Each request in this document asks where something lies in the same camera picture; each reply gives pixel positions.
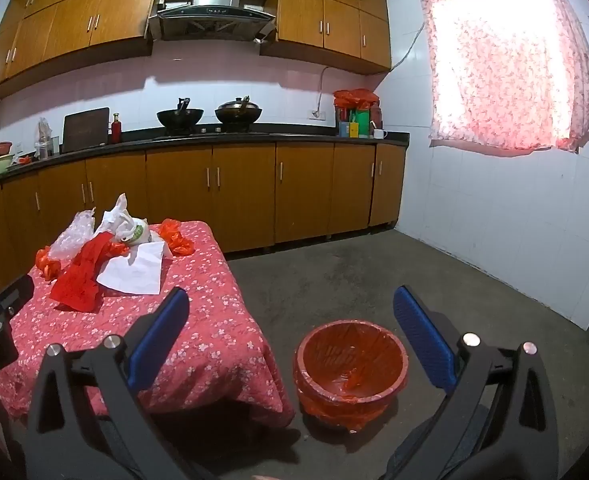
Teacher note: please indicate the red bottle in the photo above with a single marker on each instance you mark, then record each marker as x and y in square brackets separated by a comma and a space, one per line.
[116, 132]

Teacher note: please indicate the red lined plastic waste bin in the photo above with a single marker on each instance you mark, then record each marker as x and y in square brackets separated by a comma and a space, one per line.
[324, 355]

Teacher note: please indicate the white paper sheet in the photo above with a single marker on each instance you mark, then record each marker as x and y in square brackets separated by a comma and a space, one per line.
[134, 270]

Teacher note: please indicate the dark red jar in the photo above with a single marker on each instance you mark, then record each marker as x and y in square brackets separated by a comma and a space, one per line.
[377, 115]

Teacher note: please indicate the black kitchen countertop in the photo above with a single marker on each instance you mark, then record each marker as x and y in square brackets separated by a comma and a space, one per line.
[294, 136]

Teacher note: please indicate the white mug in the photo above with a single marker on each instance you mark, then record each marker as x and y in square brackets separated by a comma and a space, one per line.
[378, 134]

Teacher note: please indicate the small red item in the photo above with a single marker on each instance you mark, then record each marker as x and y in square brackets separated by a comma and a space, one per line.
[24, 160]

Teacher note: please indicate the black wok with lid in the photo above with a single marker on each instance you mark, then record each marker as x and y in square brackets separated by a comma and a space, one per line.
[239, 112]

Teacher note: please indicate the red plastic bag over condiments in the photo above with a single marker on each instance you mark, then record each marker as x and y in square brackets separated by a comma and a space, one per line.
[354, 97]

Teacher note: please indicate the black open wok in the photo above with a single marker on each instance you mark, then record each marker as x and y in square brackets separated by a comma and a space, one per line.
[179, 117]

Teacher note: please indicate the wooden base cabinets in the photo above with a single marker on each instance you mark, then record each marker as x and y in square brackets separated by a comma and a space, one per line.
[244, 195]

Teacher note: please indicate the small orange plastic bag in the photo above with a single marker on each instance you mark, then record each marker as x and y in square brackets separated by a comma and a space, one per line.
[44, 262]

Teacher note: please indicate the dark wooden cutting board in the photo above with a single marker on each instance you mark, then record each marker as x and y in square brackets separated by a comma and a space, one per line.
[84, 130]

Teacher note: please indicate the orange-red plastic bag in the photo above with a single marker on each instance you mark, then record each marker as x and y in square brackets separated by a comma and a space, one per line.
[177, 240]

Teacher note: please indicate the red floral tablecloth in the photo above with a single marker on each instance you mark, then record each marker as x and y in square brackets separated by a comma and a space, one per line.
[214, 320]

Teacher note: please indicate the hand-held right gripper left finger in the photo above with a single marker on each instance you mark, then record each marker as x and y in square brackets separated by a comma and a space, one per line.
[159, 330]

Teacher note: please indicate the large red plastic bag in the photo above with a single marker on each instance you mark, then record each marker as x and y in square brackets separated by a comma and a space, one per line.
[82, 275]

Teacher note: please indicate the gas stove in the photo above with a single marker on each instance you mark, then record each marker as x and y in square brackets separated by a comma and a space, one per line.
[209, 131]

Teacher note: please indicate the plastic covered utensil holder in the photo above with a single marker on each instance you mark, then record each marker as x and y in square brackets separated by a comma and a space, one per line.
[44, 135]

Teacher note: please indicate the white wall socket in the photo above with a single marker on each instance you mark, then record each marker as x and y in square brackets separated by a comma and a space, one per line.
[317, 114]

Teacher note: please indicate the green box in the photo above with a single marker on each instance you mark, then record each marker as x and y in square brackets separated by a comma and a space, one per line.
[362, 125]

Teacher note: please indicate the wooden upper wall cabinets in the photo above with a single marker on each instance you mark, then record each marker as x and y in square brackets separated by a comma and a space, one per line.
[74, 25]

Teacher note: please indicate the pink floral curtain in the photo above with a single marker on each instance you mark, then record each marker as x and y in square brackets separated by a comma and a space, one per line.
[504, 60]

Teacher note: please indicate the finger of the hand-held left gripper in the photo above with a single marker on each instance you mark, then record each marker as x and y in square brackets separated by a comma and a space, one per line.
[9, 297]

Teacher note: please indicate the blue and yellow box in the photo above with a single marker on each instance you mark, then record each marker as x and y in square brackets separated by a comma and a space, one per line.
[345, 130]

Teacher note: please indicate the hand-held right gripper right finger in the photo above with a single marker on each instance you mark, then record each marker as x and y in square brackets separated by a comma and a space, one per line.
[422, 330]

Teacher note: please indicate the clear plastic bag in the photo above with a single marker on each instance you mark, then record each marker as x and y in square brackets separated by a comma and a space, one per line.
[72, 237]

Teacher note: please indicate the white green printed plastic bag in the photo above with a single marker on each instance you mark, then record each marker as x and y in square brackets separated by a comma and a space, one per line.
[124, 225]

